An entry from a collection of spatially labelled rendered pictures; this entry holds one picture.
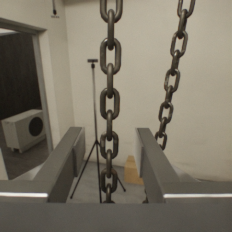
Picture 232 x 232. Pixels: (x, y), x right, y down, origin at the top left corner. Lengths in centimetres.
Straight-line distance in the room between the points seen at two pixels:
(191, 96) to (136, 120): 82
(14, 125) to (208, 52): 328
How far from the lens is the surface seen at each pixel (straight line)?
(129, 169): 247
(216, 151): 272
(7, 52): 657
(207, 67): 239
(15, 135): 364
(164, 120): 20
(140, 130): 15
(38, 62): 245
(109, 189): 17
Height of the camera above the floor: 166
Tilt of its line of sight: 18 degrees down
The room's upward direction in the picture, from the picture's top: 1 degrees counter-clockwise
